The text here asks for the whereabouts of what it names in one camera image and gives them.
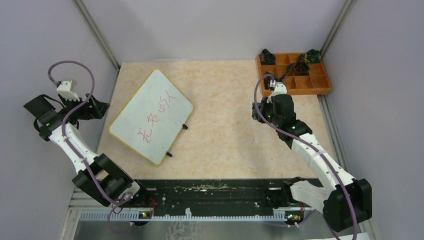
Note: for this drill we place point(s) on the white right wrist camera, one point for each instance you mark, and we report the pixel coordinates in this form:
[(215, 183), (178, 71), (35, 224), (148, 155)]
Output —
[(277, 88)]

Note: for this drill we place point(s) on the dark rolled cloth top right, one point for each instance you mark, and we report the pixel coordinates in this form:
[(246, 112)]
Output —
[(313, 56)]

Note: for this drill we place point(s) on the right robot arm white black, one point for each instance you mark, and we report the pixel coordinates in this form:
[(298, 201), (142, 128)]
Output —
[(343, 200)]

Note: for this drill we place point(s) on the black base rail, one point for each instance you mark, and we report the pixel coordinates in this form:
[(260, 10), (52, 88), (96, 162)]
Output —
[(218, 198)]

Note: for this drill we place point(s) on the white whiteboard with yellow frame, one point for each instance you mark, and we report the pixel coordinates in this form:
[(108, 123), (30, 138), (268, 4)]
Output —
[(153, 117)]

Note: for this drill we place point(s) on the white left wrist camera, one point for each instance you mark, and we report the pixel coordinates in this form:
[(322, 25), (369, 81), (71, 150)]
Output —
[(66, 90)]

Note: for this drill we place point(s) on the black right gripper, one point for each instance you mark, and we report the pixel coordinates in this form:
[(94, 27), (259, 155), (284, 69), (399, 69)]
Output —
[(260, 114)]

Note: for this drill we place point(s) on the orange compartment tray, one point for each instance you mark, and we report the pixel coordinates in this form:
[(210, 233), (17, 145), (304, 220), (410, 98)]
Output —
[(314, 82)]

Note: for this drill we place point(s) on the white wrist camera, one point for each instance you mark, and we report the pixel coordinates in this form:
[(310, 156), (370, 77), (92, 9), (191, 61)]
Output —
[(66, 90), (277, 88)]

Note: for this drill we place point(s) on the dark rolled cloth far left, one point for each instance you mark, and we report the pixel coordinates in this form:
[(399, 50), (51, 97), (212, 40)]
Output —
[(267, 58)]

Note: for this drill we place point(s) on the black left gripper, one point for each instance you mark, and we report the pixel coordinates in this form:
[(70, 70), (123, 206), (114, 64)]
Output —
[(96, 111)]

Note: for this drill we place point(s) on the dark cloth lower left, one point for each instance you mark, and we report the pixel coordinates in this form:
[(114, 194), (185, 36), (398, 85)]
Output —
[(281, 78)]

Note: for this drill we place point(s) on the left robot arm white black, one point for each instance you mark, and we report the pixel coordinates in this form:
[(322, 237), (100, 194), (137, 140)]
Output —
[(96, 174)]

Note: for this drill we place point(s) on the dark rolled cloth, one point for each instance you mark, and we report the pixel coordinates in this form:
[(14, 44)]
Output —
[(267, 58), (301, 68), (313, 56)]

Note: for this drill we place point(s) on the dark rolled cloth centre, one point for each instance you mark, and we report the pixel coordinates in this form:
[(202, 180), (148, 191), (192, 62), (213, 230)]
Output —
[(301, 68)]

